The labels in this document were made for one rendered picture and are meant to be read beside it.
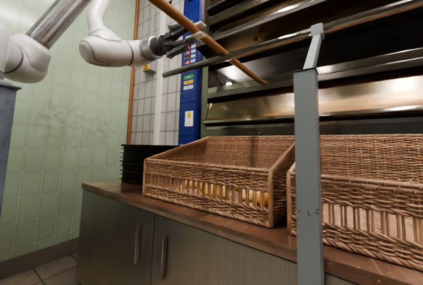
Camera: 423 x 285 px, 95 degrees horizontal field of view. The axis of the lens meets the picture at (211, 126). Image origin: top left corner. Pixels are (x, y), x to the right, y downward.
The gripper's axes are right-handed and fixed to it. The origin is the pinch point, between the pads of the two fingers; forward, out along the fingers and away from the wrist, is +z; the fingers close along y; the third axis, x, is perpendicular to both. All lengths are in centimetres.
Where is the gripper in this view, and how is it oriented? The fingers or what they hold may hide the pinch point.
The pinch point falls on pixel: (196, 31)
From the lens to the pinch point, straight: 77.1
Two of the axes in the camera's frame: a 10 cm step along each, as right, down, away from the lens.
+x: -5.7, -1.0, -8.2
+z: 8.2, -0.3, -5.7
